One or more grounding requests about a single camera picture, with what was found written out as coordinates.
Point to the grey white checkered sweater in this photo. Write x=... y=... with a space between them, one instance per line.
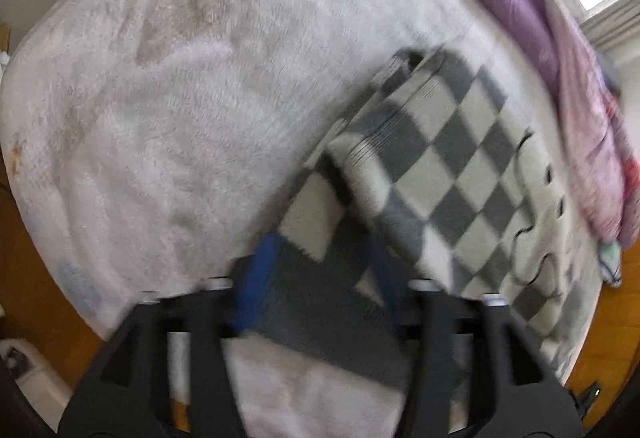
x=437 y=174

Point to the white patterned bed sheet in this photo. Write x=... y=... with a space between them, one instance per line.
x=152 y=144

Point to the light blue striped pillow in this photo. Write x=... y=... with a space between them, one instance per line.
x=610 y=263

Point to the pink purple floral duvet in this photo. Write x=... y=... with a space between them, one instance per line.
x=604 y=172

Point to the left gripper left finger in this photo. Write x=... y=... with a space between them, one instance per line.
x=163 y=372

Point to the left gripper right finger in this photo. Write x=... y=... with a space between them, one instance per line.
x=512 y=390

